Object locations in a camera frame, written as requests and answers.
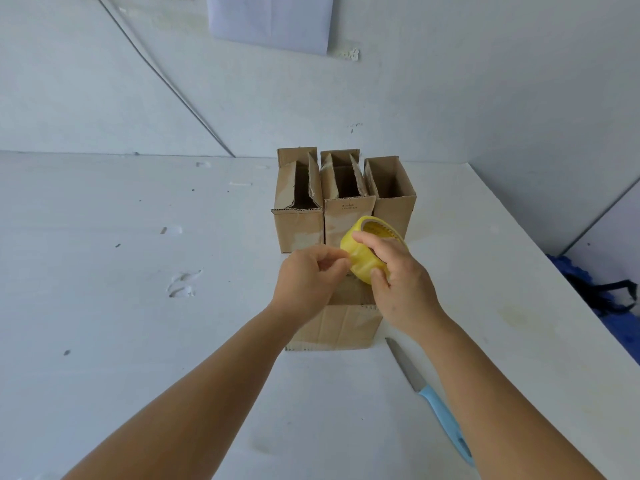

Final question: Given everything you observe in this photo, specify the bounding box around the grey cable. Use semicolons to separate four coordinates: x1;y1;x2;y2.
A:
94;0;236;158

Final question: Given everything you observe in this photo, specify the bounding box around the blue handled knife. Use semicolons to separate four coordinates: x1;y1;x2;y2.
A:
385;337;475;467

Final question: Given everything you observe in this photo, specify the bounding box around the open cardboard box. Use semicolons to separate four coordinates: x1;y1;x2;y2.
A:
363;156;418;241
320;149;377;247
271;147;325;254

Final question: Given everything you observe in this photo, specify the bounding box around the person's right hand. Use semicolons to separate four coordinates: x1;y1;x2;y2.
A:
352;231;446;340

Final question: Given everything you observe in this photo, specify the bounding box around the person's left forearm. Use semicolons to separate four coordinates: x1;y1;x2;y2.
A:
62;304;302;480

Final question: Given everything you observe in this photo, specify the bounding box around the yellow tape roll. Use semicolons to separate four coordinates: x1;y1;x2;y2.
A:
340;216;409;286

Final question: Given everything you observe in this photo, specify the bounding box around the blue bag with black strap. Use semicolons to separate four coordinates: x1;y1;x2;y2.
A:
546;254;640;366

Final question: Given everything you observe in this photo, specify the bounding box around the closed cardboard box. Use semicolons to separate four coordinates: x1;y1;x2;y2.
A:
285;276;384;352

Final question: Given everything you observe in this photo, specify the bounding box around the person's left hand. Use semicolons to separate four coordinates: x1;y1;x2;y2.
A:
270;245;353;325

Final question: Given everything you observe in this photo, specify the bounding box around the person's right forearm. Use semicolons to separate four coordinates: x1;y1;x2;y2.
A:
419;315;608;480

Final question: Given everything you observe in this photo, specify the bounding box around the white paper sheet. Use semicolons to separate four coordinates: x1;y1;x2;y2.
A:
205;0;335;56

